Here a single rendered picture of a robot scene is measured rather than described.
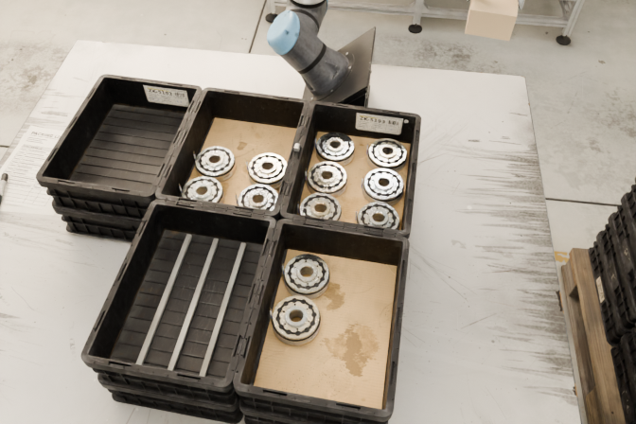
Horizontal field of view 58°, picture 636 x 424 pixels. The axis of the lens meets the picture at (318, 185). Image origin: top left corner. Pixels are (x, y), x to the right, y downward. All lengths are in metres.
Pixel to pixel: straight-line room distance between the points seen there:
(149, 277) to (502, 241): 0.91
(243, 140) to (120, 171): 0.34
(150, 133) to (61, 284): 0.46
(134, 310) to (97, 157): 0.49
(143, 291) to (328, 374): 0.46
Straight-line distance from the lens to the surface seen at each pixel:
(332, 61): 1.74
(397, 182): 1.49
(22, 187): 1.86
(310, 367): 1.25
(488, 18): 1.65
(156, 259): 1.42
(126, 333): 1.35
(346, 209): 1.46
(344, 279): 1.35
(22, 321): 1.60
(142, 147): 1.66
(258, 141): 1.62
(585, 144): 3.04
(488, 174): 1.78
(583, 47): 3.63
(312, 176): 1.49
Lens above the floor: 1.99
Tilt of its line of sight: 51 degrees down
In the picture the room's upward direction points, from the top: 1 degrees clockwise
